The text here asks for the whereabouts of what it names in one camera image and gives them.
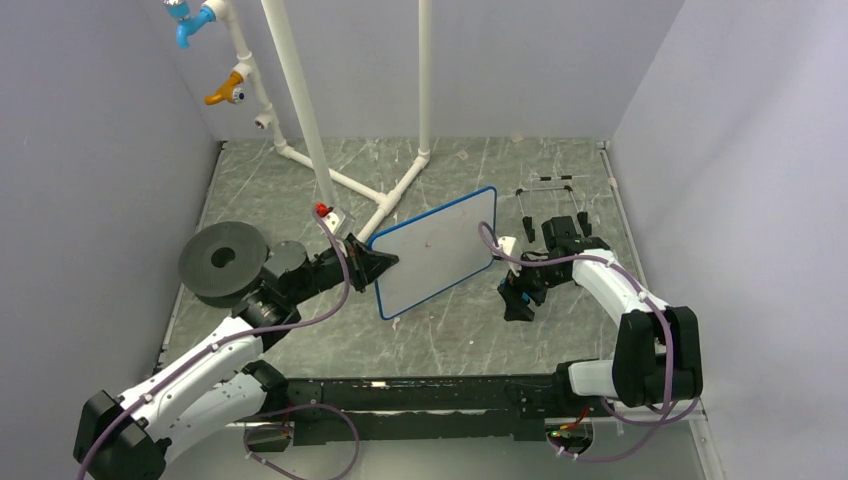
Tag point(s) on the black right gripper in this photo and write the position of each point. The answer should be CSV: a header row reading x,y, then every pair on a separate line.
x,y
516,308

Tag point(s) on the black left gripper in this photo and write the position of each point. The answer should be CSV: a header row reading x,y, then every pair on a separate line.
x,y
365,265

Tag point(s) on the blue framed whiteboard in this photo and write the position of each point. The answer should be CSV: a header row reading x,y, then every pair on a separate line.
x,y
436,251

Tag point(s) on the blue whiteboard eraser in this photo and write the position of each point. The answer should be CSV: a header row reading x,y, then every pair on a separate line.
x,y
513,296

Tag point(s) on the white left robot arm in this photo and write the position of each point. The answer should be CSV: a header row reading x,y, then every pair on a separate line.
x,y
137,434

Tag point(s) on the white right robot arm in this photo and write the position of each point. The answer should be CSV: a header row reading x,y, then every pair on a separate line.
x,y
657,359

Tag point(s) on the black foam disc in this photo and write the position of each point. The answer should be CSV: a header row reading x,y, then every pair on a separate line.
x,y
221,263

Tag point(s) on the orange tap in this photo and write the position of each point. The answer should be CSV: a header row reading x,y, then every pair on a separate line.
x,y
230,91

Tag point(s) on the blue tap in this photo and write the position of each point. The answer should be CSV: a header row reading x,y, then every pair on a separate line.
x,y
187,24

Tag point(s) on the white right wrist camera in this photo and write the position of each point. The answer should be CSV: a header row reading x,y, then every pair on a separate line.
x,y
509,248

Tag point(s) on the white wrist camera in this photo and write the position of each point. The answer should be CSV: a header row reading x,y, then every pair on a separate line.
x,y
509,248
337,220

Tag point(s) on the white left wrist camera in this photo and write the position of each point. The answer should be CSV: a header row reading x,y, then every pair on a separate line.
x,y
337,220

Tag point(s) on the black wire easel stand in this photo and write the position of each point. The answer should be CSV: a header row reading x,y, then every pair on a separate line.
x,y
550,192

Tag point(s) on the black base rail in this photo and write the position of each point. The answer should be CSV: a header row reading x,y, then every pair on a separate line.
x,y
520,407

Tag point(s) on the aluminium extrusion rail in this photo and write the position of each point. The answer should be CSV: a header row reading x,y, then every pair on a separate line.
x,y
649,416

